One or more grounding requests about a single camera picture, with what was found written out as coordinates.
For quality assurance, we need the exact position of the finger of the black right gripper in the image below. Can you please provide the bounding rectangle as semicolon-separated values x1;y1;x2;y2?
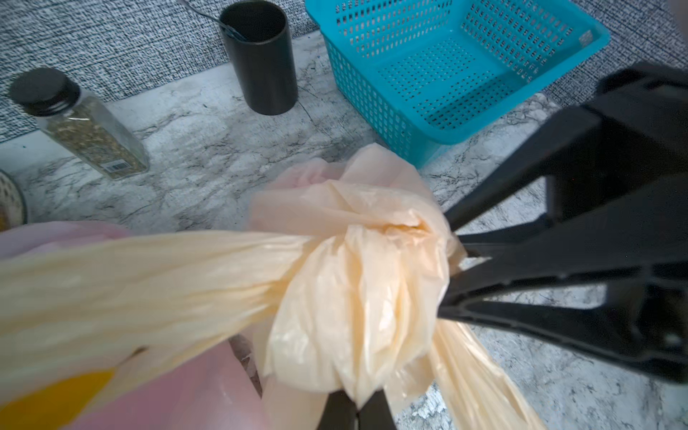
445;107;599;230
438;214;687;355

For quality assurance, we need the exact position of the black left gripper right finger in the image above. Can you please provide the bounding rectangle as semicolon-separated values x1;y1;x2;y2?
358;390;397;430

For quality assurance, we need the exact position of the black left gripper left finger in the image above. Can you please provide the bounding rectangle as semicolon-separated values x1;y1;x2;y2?
316;391;358;430

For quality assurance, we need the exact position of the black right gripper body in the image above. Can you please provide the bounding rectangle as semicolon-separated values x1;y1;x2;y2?
548;63;687;383

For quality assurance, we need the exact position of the cream banana print plastic bag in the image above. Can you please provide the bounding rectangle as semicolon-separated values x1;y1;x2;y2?
1;144;543;429

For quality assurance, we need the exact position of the pink plastic bag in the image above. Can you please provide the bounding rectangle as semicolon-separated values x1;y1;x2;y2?
1;221;268;429

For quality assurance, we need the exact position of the teal plastic basket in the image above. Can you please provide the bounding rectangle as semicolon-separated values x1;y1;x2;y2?
306;0;610;168

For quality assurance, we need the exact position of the black cylindrical cup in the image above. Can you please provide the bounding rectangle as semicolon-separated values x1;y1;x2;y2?
220;1;298;116

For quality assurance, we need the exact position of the metal fork in cup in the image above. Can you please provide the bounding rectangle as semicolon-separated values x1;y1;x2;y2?
177;0;248;42

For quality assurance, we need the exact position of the glass herb spice jar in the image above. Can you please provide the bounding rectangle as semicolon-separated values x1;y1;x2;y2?
9;68;150;180

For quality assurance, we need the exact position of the patterned plate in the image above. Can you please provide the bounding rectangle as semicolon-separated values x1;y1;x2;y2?
0;170;28;232

